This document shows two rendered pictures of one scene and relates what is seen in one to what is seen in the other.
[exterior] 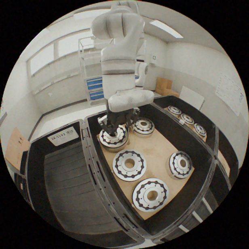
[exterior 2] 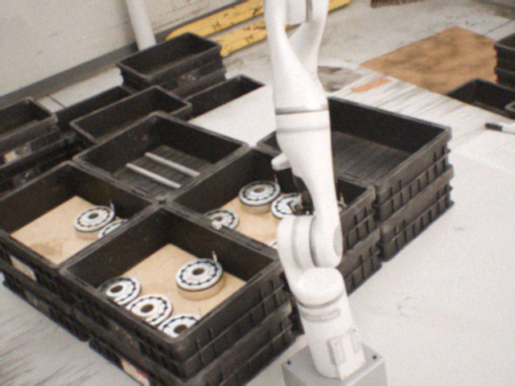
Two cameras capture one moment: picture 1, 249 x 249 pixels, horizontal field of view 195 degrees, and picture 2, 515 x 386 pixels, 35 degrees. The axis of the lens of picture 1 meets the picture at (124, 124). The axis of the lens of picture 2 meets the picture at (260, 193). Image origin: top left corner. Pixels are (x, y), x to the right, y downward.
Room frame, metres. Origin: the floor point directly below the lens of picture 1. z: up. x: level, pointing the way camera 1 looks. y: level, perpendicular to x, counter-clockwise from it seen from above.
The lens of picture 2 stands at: (1.63, -0.34, 1.91)
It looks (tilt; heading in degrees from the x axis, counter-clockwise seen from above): 32 degrees down; 171
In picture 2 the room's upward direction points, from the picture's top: 11 degrees counter-clockwise
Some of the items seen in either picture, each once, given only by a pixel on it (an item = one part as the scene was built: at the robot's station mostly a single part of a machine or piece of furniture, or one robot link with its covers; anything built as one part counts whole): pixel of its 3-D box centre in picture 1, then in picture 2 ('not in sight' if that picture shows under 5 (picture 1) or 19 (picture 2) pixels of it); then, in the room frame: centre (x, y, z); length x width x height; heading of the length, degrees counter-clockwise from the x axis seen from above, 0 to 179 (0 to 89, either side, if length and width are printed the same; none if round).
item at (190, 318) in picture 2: (174, 109); (181, 331); (0.38, -0.35, 0.86); 0.10 x 0.10 x 0.01
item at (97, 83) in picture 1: (102, 87); not in sight; (1.89, 0.59, 0.60); 0.72 x 0.03 x 0.56; 110
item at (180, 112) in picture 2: not in sight; (144, 163); (-1.27, -0.31, 0.37); 0.40 x 0.30 x 0.45; 110
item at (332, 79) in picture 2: not in sight; (327, 76); (-0.88, 0.38, 0.71); 0.22 x 0.19 x 0.01; 20
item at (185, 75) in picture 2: not in sight; (179, 98); (-1.78, -0.07, 0.37); 0.40 x 0.30 x 0.45; 110
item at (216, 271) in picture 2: not in sight; (199, 273); (0.21, -0.28, 0.86); 0.10 x 0.10 x 0.01
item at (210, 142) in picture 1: (184, 121); (174, 288); (0.24, -0.34, 0.87); 0.40 x 0.30 x 0.11; 30
